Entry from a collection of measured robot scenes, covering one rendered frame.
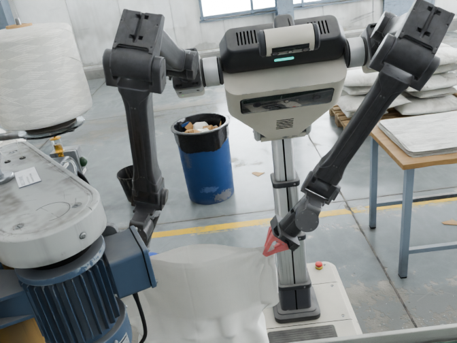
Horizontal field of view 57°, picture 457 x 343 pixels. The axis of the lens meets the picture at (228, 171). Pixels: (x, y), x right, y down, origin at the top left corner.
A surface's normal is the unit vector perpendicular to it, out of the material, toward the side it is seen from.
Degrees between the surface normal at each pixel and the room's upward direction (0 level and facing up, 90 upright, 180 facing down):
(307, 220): 78
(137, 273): 90
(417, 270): 0
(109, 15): 90
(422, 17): 59
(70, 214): 0
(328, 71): 40
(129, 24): 47
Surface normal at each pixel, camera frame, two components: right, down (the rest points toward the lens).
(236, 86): -0.08, -0.40
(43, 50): 0.65, 0.18
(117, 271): 0.43, 0.34
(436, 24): -0.04, -0.09
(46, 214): -0.13, -0.89
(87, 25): 0.03, 0.44
